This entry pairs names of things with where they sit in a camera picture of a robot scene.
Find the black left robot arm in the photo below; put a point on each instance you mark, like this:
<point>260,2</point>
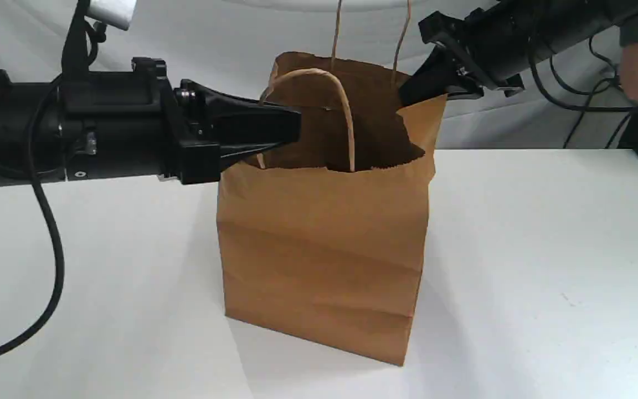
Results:
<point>114,124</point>

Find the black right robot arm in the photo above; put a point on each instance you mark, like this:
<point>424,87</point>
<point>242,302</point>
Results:
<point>490,48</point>

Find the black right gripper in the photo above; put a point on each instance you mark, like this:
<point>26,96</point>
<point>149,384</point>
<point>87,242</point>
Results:
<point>452,68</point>

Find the brown paper bag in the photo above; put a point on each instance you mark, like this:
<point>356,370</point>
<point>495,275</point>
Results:
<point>324,239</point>

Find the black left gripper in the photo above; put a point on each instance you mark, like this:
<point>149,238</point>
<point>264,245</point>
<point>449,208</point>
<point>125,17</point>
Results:
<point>241,127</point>

